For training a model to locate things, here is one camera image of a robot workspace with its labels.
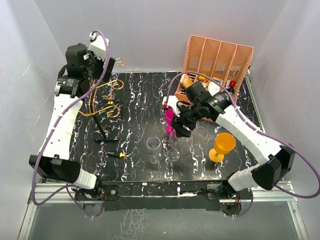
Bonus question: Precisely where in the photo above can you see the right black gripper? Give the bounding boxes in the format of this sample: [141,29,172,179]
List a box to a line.
[170,102,203,138]

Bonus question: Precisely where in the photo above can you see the clear wine glass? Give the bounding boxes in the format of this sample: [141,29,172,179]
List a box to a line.
[193,126,209,146]
[166,130,183,162]
[146,136,162,165]

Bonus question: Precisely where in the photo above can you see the gold wire wine glass rack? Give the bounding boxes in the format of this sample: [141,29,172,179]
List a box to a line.
[79,57,127,143]

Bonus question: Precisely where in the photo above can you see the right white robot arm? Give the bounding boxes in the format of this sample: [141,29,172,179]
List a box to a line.
[162,81,295,199]

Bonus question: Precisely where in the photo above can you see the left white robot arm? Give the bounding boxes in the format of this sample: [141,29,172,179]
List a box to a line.
[29,40,114,200]

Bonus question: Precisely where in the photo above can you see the pink plastic wine glass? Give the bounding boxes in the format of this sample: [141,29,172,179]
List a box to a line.
[164,108,177,136]

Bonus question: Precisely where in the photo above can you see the orange plastic wine glass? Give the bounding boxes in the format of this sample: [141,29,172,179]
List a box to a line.
[208,132,236,163]

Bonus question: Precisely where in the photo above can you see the black yellow screwdriver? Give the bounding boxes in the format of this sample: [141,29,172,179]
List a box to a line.
[106,151,126,158]

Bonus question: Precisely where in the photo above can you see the red capped bottle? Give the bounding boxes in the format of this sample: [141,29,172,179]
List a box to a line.
[228,80,237,94]

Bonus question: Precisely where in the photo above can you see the peach desk organizer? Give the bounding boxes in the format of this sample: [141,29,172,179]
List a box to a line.
[183,35,254,102]

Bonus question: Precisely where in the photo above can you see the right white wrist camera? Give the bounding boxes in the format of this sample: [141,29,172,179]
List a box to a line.
[162,95,183,117]

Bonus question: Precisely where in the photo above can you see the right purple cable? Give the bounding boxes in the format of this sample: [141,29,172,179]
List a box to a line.
[167,71,320,218]

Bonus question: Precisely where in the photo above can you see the purple cable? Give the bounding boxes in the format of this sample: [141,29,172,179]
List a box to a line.
[31,29,112,218]
[167,71,320,218]

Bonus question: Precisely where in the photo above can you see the aluminium frame rail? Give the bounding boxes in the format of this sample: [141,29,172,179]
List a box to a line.
[18,182,309,240]

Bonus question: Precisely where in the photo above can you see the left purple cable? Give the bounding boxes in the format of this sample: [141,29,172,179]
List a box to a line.
[31,29,112,218]

